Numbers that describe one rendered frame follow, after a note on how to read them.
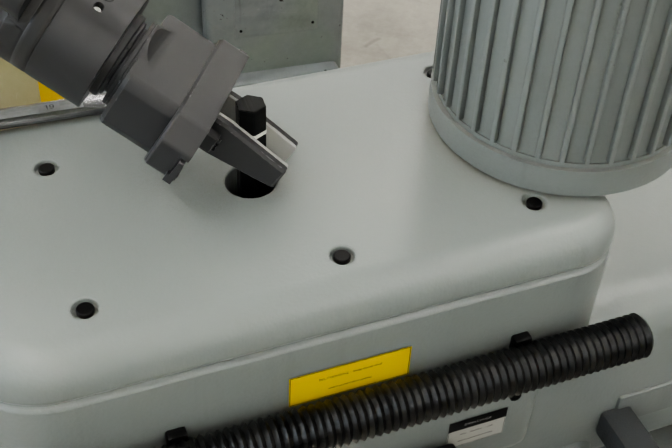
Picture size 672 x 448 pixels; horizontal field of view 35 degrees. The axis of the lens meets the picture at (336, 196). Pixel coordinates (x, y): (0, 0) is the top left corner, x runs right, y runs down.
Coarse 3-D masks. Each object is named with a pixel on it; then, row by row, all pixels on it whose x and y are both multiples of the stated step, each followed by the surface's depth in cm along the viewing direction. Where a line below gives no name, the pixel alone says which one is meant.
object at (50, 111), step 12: (96, 96) 82; (0, 108) 80; (12, 108) 80; (24, 108) 80; (36, 108) 80; (48, 108) 80; (60, 108) 80; (72, 108) 80; (84, 108) 80; (96, 108) 81; (0, 120) 79; (12, 120) 79; (24, 120) 79; (36, 120) 80; (48, 120) 80
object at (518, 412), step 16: (512, 400) 84; (528, 400) 86; (448, 416) 83; (464, 416) 84; (480, 416) 84; (496, 416) 85; (512, 416) 86; (528, 416) 88; (400, 432) 82; (416, 432) 83; (432, 432) 84; (448, 432) 84; (464, 432) 85; (480, 432) 86; (496, 432) 87; (512, 432) 88
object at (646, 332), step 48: (528, 336) 77; (576, 336) 77; (624, 336) 78; (384, 384) 73; (432, 384) 73; (480, 384) 74; (528, 384) 75; (240, 432) 70; (288, 432) 70; (336, 432) 71; (384, 432) 73
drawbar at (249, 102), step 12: (252, 96) 72; (240, 108) 71; (252, 108) 71; (264, 108) 71; (240, 120) 72; (252, 120) 71; (264, 120) 72; (252, 132) 72; (264, 144) 73; (240, 180) 75; (252, 180) 75; (240, 192) 76; (252, 192) 75; (264, 192) 76
